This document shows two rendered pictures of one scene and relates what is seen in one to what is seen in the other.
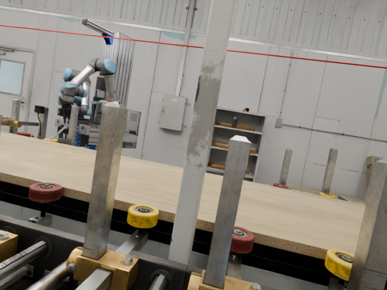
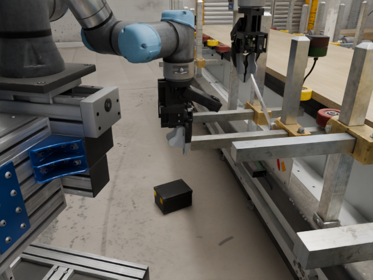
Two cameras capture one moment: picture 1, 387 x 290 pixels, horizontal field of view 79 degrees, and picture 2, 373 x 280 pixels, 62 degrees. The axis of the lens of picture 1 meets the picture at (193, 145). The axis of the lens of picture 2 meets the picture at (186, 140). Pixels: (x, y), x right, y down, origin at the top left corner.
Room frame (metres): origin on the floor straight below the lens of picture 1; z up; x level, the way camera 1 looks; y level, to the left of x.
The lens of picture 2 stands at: (2.30, 1.83, 1.22)
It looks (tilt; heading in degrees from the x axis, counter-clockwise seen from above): 26 degrees down; 250
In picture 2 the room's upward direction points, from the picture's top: straight up
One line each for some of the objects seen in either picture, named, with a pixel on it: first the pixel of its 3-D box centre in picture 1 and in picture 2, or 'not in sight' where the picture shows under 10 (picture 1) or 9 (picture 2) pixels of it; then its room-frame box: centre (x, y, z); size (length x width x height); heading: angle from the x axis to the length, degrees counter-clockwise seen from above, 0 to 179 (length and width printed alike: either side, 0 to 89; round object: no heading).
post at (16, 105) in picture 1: (13, 130); (342, 155); (1.78, 1.38, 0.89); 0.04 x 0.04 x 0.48; 80
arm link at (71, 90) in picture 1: (70, 89); not in sight; (1.83, 1.02, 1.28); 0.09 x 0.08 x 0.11; 162
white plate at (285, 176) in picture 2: not in sight; (271, 153); (1.75, 1.10, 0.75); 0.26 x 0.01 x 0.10; 80
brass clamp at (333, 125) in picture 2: (11, 122); (354, 137); (1.78, 1.40, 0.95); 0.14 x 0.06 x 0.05; 80
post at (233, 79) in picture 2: not in sight; (235, 66); (1.65, 0.63, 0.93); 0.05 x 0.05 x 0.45; 80
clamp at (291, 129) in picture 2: not in sight; (291, 133); (1.74, 1.16, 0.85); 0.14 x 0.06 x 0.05; 80
